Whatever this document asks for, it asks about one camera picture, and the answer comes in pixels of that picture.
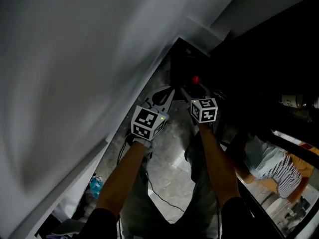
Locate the black cabinet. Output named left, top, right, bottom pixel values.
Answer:
left=209, top=0, right=319, bottom=149

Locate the person's black shirt torso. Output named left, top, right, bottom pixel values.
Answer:
left=77, top=196, right=285, bottom=239

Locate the person's right forearm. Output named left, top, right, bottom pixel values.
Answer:
left=196, top=122, right=241, bottom=208

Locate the bottle with green cap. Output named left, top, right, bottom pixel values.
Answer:
left=293, top=108, right=314, bottom=121

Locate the blue plastic object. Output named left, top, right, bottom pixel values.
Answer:
left=89, top=174, right=104, bottom=199

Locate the person's leg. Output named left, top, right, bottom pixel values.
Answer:
left=184, top=130, right=222, bottom=239
left=119, top=155, right=185, bottom=239

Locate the person's left forearm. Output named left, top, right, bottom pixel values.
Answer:
left=96, top=140, right=150, bottom=219

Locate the black cable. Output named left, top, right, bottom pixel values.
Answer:
left=147, top=170, right=186, bottom=213

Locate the person's left leg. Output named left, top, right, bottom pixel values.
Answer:
left=119, top=155, right=185, bottom=239

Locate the black framed glass cabinet door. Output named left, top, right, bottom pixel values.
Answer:
left=219, top=129, right=319, bottom=239

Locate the clear white-capped bottle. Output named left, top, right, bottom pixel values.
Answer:
left=281, top=93, right=319, bottom=110

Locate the person's right leg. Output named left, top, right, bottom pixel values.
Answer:
left=184, top=130, right=222, bottom=239

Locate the white wrist strap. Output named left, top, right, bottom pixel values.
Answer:
left=132, top=135, right=153, bottom=149

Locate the white crumpled cloth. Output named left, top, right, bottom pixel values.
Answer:
left=244, top=135, right=286, bottom=179

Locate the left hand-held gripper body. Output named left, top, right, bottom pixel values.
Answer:
left=131, top=102, right=170, bottom=141

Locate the red-capped dark bottle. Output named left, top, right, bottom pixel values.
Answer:
left=184, top=75, right=208, bottom=101

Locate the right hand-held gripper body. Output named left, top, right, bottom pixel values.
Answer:
left=190, top=97, right=219, bottom=127

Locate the grey chair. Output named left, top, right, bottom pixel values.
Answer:
left=51, top=218, right=87, bottom=236

